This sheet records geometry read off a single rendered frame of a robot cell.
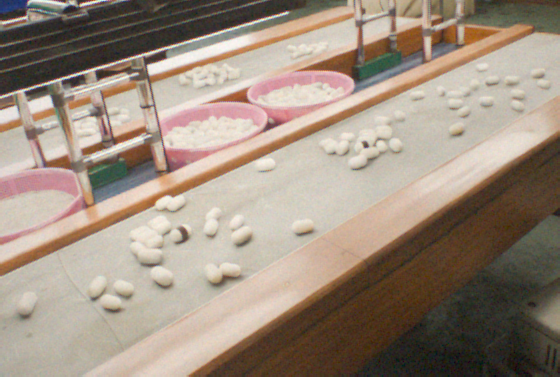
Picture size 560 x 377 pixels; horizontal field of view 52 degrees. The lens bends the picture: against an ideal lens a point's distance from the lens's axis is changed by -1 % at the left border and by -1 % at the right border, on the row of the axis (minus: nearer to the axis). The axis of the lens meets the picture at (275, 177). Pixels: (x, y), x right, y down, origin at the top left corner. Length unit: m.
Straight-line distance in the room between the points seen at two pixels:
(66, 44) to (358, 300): 0.51
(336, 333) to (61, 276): 0.42
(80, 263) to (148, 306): 0.18
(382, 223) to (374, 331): 0.16
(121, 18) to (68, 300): 0.40
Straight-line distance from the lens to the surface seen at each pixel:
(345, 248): 0.83
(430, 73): 1.53
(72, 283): 0.92
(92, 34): 0.82
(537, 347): 1.22
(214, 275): 0.82
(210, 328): 0.73
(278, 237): 0.91
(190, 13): 0.88
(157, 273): 0.85
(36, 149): 1.27
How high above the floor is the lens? 1.23
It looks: 27 degrees down
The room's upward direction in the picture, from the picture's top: 7 degrees counter-clockwise
